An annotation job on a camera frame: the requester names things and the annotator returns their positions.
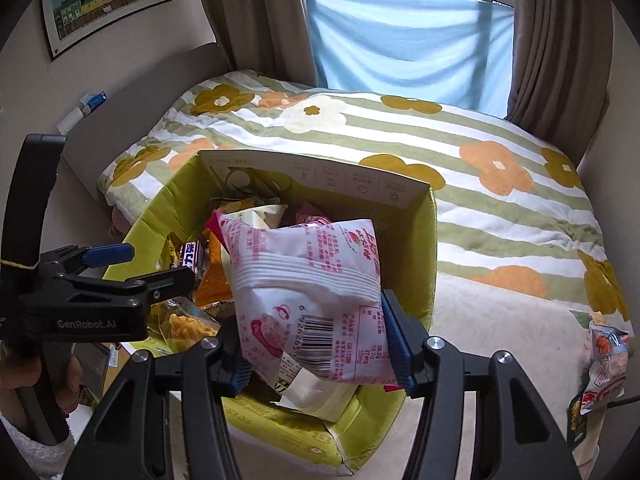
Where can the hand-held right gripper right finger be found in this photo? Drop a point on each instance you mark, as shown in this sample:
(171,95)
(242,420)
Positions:
(400,340)

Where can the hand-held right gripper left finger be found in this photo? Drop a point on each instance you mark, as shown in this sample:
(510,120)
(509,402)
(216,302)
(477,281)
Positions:
(235,365)

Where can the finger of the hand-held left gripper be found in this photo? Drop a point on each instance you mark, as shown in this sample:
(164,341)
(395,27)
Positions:
(165,280)
(107,255)

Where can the green cardboard box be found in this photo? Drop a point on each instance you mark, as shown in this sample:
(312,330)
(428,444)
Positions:
(280,440)

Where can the pink striped snack bag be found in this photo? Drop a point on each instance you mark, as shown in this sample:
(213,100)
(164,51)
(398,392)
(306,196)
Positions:
(300,285)

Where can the person's left forearm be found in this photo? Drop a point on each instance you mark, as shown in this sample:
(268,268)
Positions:
(30,455)

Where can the person's left hand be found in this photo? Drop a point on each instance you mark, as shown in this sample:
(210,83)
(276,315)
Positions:
(22,375)

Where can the dark chocolate bar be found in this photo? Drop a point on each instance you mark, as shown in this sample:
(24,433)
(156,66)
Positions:
(192,257)

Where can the orange snack bag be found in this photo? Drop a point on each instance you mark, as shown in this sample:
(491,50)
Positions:
(212,280)

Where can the clear bag of yellow puffs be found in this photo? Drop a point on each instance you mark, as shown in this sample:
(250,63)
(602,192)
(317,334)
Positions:
(185,325)

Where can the cream snack packet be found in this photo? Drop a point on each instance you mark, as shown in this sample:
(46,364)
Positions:
(320,395)

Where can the cream and yellow snack bag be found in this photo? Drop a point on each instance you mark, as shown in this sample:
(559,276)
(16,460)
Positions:
(260,215)

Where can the floral striped blanket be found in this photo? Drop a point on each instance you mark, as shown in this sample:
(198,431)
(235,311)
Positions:
(450,220)

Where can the white and blue tube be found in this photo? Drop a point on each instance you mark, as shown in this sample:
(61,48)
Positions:
(94,102)

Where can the small pink snack packet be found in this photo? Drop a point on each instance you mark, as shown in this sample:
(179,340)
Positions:
(312,212)

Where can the light blue and red snack bag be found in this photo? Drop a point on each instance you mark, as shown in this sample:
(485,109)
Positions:
(605,360)

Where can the brown curtain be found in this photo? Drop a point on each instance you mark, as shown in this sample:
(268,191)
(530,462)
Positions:
(260,20)
(550,60)

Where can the light blue cloth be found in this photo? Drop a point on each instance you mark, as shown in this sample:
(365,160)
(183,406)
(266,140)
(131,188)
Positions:
(400,45)

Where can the framed wall picture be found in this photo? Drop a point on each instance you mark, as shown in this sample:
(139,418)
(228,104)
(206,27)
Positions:
(105,0)

